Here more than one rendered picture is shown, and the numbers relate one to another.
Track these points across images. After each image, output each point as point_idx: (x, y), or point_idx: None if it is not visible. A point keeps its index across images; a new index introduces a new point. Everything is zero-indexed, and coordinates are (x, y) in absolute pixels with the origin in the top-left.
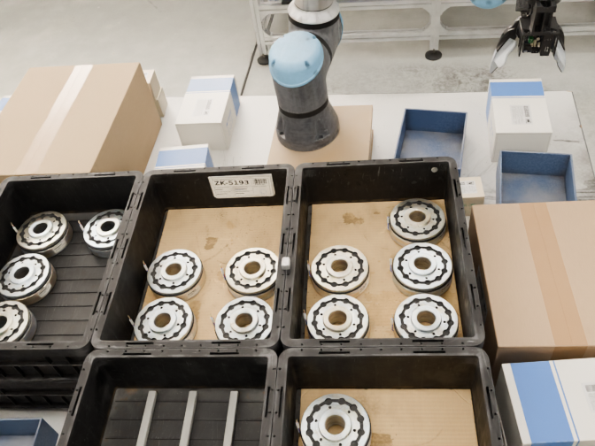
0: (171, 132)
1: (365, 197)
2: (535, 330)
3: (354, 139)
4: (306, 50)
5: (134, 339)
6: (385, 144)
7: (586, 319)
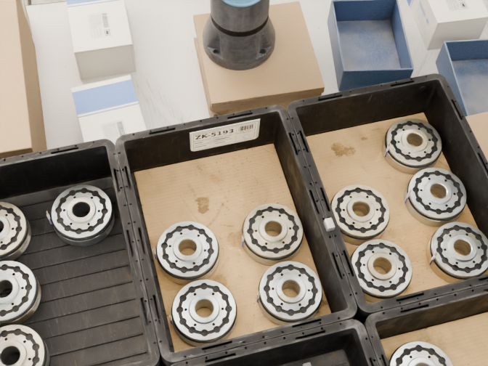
0: (51, 56)
1: (348, 123)
2: None
3: (295, 47)
4: None
5: (171, 333)
6: (313, 42)
7: None
